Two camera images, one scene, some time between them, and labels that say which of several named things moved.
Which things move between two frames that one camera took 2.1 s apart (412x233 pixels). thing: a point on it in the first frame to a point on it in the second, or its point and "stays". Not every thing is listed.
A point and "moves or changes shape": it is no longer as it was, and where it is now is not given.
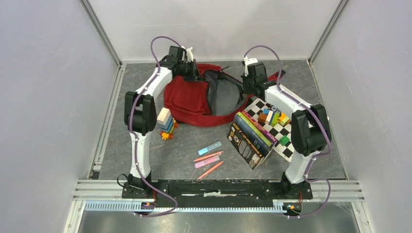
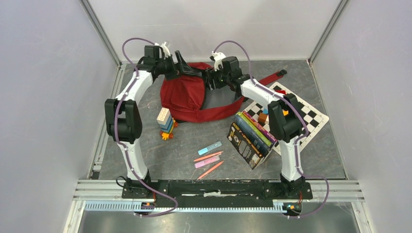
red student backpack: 212,96 moves or changes shape
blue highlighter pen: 203,151 stays
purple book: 262,130 stays
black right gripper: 246,89 to 211,74
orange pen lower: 209,170 stays
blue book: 251,135 stays
